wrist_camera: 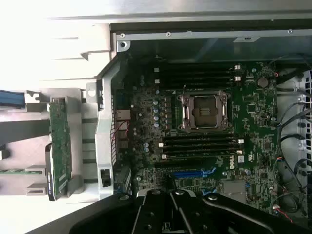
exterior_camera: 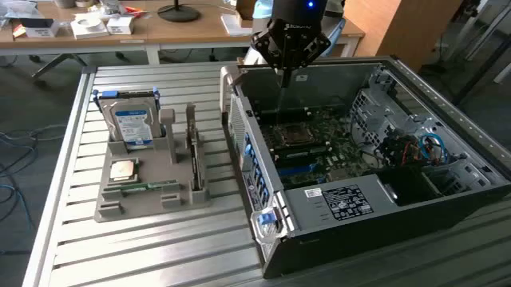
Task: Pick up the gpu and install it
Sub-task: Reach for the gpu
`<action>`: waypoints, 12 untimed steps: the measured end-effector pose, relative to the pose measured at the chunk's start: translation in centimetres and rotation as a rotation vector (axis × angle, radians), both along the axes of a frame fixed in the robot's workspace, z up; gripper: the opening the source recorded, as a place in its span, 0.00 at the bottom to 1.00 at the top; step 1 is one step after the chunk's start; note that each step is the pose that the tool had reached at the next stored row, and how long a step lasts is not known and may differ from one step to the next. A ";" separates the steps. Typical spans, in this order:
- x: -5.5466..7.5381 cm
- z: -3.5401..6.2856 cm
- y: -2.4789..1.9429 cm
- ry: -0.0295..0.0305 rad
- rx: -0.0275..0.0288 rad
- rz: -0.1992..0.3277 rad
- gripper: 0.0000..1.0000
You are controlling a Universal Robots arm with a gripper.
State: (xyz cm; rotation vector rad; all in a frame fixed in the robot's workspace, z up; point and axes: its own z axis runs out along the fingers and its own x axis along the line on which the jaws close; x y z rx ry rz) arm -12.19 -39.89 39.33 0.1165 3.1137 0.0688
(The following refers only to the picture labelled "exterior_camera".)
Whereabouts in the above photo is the CPU socket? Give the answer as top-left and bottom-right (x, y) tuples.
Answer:
(279, 124), (316, 147)

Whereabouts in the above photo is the green RAM stick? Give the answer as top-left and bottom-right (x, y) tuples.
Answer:
(104, 178), (179, 193)

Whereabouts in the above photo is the grey power supply unit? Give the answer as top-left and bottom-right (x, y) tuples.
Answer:
(283, 175), (400, 237)

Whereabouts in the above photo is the graphics card with metal bracket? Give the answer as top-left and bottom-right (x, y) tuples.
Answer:
(186, 103), (206, 192)

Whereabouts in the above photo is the blue floor cable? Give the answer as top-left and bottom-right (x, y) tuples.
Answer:
(0, 184), (34, 255)

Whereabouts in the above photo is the white floor cable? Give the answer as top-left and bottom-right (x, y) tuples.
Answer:
(0, 124), (67, 142)

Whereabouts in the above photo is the silver disk bay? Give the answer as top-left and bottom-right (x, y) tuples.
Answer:
(419, 158), (494, 200)

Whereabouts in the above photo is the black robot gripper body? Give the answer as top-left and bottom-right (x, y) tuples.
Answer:
(263, 0), (324, 70)

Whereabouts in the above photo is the brown cardboard box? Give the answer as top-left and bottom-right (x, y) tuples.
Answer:
(235, 0), (259, 21)

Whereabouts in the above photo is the white box with black lid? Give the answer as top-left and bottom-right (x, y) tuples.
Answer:
(19, 18), (60, 38)

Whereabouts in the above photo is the small white labelled box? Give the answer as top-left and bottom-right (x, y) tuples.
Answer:
(107, 16), (135, 35)

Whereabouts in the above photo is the flat white box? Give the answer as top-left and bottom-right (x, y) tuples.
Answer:
(71, 17), (110, 40)

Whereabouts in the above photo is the open black PC case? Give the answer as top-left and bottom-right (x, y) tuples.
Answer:
(219, 55), (511, 280)

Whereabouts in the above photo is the grey parts rack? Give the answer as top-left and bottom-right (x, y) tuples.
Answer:
(95, 108), (214, 224)

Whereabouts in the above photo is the green motherboard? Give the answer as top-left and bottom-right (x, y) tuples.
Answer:
(258, 98), (384, 191)

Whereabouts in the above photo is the wooden cabinet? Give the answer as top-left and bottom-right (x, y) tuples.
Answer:
(343, 0), (464, 72)

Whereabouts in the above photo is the black floor cable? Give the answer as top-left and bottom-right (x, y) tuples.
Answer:
(0, 140), (39, 210)

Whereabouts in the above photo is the white paper stack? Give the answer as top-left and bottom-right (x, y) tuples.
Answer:
(220, 14), (254, 37)

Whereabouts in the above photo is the wooden desk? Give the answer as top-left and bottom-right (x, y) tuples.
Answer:
(0, 0), (367, 65)

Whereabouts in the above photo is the black lamp base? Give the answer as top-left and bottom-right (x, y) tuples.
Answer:
(156, 0), (202, 23)

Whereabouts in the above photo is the hard disk with blue caddy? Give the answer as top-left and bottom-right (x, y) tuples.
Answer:
(92, 87), (164, 150)

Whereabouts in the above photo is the silver CPU chip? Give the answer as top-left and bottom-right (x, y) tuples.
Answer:
(110, 160), (136, 182)

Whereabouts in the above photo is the red wire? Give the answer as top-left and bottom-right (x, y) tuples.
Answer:
(400, 140), (420, 165)

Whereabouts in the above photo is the white tape roll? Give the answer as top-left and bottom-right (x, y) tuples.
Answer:
(76, 18), (103, 30)

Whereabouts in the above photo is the blue expansion slot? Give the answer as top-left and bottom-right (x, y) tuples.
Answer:
(278, 163), (320, 178)

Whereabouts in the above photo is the blue wire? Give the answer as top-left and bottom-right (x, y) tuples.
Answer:
(419, 133), (451, 166)

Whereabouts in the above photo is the installed black RAM stick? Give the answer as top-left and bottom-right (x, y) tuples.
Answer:
(283, 148), (326, 160)

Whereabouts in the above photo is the silver drive cage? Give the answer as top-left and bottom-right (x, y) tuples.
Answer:
(351, 67), (436, 156)

